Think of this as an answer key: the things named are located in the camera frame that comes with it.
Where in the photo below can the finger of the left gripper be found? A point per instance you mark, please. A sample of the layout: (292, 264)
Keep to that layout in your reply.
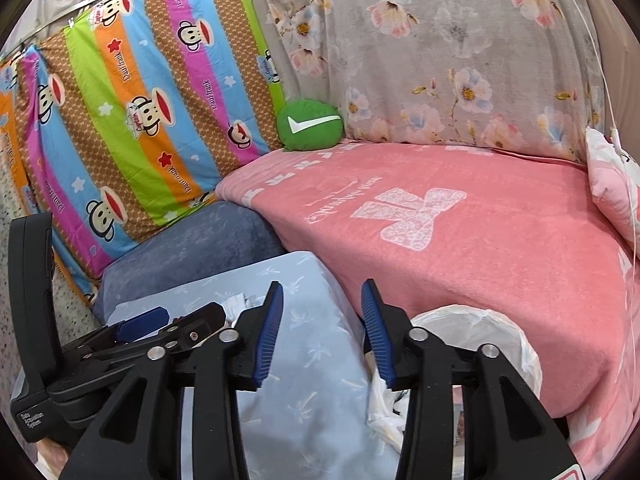
(192, 329)
(142, 325)

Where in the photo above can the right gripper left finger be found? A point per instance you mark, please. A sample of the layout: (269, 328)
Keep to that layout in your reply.
(137, 434)

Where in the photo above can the blue-grey velvet pillow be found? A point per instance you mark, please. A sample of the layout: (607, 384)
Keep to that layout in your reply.
(219, 237)

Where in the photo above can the pink white pillow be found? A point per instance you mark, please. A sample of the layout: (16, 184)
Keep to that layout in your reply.
(614, 184)

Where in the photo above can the white plastic trash bag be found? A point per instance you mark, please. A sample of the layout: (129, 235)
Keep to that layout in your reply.
(463, 329)

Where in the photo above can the green round plush pillow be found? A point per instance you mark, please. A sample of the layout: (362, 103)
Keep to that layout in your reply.
(309, 125)

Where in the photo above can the colourful monkey striped quilt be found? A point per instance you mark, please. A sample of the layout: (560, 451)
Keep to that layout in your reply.
(125, 121)

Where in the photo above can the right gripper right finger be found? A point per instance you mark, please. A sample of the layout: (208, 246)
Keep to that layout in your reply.
(508, 433)

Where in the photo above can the white crumpled sock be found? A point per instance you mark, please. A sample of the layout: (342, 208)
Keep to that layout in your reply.
(235, 305)

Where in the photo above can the grey floral bedsheet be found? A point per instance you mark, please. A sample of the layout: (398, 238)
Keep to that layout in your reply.
(519, 75)

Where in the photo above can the pink blanket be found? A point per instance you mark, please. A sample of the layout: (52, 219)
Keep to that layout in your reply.
(436, 225)

